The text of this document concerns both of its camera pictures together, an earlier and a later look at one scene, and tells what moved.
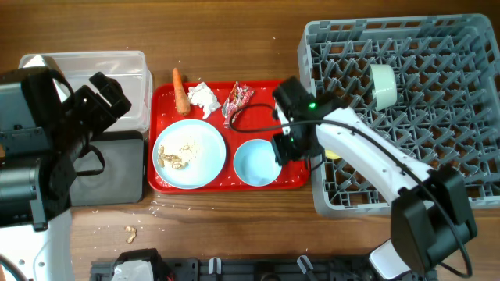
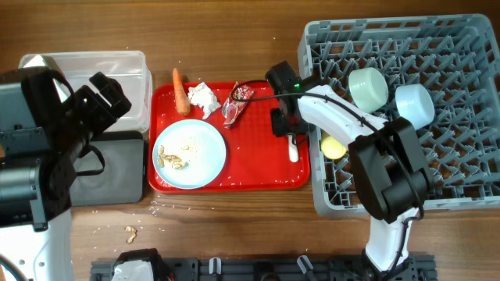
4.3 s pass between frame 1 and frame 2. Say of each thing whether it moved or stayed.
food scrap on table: stayed
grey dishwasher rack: stayed
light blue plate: stayed
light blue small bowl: moved
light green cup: moved
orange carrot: stayed
